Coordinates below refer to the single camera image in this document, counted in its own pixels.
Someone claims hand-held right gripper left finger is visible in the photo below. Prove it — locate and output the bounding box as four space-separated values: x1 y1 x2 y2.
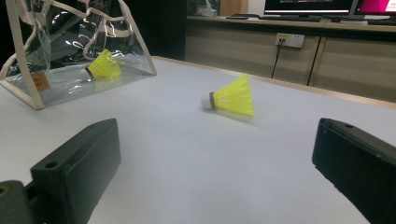
30 118 122 224

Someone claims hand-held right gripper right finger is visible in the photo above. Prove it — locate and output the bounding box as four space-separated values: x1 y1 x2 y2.
311 117 396 224

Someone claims yellow shuttlecock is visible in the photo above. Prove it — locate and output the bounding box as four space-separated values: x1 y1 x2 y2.
79 49 122 82
200 73 255 118

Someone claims clear plastic bag beige trim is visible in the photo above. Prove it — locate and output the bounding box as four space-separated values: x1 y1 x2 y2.
0 0 158 111

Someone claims beige cabinet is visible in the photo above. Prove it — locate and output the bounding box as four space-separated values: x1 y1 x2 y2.
185 15 396 104

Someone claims monitor with pink screen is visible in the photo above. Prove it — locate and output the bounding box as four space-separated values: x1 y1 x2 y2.
354 0 396 17

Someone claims black keyboard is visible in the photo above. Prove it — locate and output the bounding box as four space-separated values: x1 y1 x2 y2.
258 14 325 22

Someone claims black computer monitor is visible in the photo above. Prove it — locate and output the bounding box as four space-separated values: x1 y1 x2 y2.
263 0 357 17

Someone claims black socket cable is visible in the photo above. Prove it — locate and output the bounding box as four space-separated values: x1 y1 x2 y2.
270 38 286 79

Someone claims white wall socket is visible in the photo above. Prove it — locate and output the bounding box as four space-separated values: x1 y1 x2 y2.
275 32 305 49

